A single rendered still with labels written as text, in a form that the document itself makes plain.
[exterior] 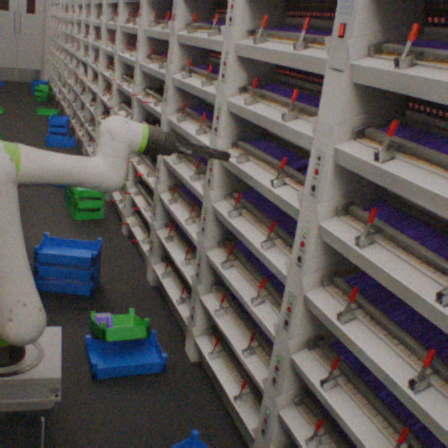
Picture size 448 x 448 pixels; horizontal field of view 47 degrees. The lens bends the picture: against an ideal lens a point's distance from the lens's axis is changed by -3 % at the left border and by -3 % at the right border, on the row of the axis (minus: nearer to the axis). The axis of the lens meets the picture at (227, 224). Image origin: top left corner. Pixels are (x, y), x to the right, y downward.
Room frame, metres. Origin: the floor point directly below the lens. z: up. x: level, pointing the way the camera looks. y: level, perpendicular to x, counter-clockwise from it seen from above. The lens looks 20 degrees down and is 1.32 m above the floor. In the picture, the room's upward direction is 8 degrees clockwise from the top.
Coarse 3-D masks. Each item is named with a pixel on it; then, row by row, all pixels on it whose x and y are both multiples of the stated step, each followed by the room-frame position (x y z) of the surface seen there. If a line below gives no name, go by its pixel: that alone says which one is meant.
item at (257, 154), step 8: (240, 144) 1.85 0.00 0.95; (248, 144) 1.83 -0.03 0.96; (248, 152) 1.80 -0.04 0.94; (256, 152) 1.74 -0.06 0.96; (264, 160) 1.69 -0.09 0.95; (272, 160) 1.64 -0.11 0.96; (288, 168) 1.56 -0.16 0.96; (296, 176) 1.49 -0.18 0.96; (304, 176) 1.48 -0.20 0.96; (296, 184) 1.47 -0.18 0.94; (304, 184) 1.45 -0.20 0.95
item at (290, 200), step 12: (240, 132) 1.91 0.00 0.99; (252, 132) 1.93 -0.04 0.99; (264, 132) 1.95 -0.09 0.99; (216, 144) 1.87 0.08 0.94; (228, 144) 1.89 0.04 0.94; (252, 156) 1.78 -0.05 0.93; (228, 168) 1.82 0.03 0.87; (240, 168) 1.70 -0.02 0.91; (252, 168) 1.67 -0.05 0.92; (252, 180) 1.62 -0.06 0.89; (264, 180) 1.56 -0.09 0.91; (288, 180) 1.53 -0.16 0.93; (264, 192) 1.54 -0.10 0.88; (276, 192) 1.46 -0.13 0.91; (288, 192) 1.44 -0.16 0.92; (300, 192) 1.32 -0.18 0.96; (288, 204) 1.39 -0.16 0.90; (300, 204) 1.33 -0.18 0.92
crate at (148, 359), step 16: (96, 352) 1.84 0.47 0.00; (112, 352) 1.86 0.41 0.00; (128, 352) 1.87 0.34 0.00; (144, 352) 1.89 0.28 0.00; (160, 352) 1.86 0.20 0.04; (96, 368) 1.66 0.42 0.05; (112, 368) 1.69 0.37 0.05; (128, 368) 1.72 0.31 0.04; (144, 368) 1.75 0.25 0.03; (160, 368) 1.77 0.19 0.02
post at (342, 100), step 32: (384, 0) 1.27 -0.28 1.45; (416, 0) 1.31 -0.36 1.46; (352, 32) 1.25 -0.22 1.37; (352, 96) 1.25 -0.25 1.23; (384, 96) 1.29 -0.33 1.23; (320, 128) 1.31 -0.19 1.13; (320, 192) 1.26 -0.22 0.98; (384, 192) 1.32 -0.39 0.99; (320, 256) 1.25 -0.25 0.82; (288, 288) 1.31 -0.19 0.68; (288, 352) 1.25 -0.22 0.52; (288, 384) 1.25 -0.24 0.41
